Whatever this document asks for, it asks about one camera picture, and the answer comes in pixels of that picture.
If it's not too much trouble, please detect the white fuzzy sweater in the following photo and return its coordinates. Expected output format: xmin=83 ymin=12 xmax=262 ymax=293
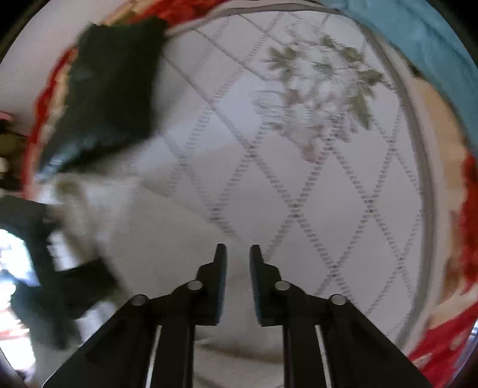
xmin=39 ymin=174 xmax=283 ymax=387

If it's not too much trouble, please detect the white quilted floral sheet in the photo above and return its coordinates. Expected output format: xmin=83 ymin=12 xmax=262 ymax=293
xmin=142 ymin=10 xmax=433 ymax=346

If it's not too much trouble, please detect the black garment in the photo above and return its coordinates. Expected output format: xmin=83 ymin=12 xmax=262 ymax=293
xmin=36 ymin=17 xmax=166 ymax=181

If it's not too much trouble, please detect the light blue puffy jacket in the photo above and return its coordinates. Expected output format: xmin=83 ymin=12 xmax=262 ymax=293
xmin=322 ymin=0 xmax=477 ymax=147

